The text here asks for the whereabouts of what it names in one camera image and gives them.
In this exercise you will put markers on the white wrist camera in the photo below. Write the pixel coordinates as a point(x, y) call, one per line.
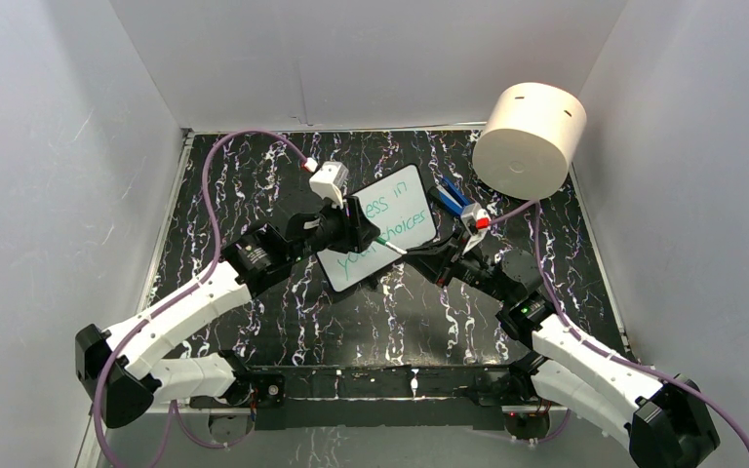
point(476, 221)
point(328, 182)

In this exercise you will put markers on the white marker pen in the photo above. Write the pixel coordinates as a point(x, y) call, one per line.
point(391, 246)

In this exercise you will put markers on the aluminium frame rail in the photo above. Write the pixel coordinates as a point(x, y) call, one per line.
point(517, 399)

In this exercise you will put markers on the white whiteboard black frame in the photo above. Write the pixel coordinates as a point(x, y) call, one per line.
point(397, 205)

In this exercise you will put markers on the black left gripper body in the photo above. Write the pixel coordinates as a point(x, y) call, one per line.
point(333, 230)

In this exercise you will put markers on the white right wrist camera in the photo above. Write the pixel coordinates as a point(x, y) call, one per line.
point(476, 221)

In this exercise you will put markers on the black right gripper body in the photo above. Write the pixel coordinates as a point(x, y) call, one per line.
point(478, 272)

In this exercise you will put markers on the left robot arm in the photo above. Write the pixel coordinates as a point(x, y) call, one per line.
point(125, 368)

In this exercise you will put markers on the cream cylindrical container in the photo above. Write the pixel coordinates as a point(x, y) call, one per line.
point(527, 145)

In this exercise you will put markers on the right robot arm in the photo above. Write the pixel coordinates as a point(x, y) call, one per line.
point(660, 424)

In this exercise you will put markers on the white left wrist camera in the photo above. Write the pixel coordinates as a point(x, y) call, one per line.
point(328, 182)

